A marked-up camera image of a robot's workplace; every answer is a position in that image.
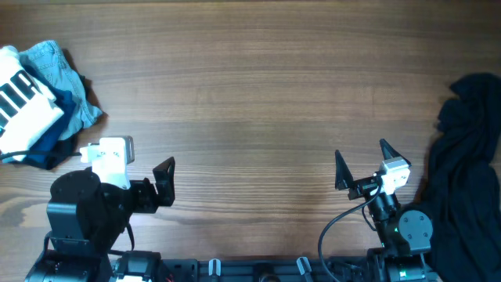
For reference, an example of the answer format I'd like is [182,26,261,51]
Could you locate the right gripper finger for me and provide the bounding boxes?
[335,150,354,190]
[379,139,411,166]

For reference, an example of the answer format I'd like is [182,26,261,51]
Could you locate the white t-shirt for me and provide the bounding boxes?
[1,46,63,154]

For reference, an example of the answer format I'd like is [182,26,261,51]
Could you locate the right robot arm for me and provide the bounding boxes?
[335,139,438,282]

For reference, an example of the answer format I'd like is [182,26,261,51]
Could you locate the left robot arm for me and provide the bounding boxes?
[25,157,175,282]

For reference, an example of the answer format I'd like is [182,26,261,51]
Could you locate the black garment right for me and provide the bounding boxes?
[420,73,500,281]

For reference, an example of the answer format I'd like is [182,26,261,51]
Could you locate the folded black garment left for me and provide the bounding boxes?
[22,135,77,170]

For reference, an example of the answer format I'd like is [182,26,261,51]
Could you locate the folded light denim garment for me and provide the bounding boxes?
[19,40,103,140]

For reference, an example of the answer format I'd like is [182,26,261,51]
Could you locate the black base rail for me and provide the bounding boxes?
[164,257,439,282]

